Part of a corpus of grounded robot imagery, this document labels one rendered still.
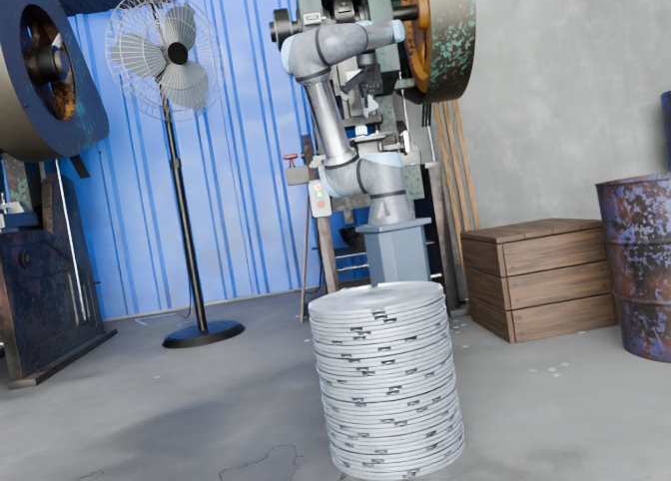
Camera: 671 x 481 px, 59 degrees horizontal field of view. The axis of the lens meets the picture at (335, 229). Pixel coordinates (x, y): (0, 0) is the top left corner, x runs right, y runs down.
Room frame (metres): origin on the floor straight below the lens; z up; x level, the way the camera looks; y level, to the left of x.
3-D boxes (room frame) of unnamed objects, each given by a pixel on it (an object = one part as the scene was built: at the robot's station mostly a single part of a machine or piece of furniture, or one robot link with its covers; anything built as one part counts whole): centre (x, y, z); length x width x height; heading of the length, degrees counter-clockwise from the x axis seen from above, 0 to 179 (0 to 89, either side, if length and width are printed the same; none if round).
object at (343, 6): (2.68, -0.18, 1.27); 0.21 x 0.12 x 0.34; 3
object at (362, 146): (2.50, -0.19, 0.72); 0.25 x 0.14 x 0.14; 3
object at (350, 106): (2.64, -0.18, 1.04); 0.17 x 0.15 x 0.30; 3
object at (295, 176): (2.43, 0.12, 0.62); 0.10 x 0.06 x 0.20; 93
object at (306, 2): (2.82, -0.17, 0.83); 0.79 x 0.43 x 1.34; 3
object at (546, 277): (2.09, -0.68, 0.18); 0.40 x 0.38 x 0.35; 5
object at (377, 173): (1.90, -0.18, 0.62); 0.13 x 0.12 x 0.14; 62
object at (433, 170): (2.83, -0.44, 0.45); 0.92 x 0.12 x 0.90; 3
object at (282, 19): (2.69, 0.07, 1.31); 0.22 x 0.12 x 0.22; 3
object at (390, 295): (1.25, -0.06, 0.33); 0.29 x 0.29 x 0.01
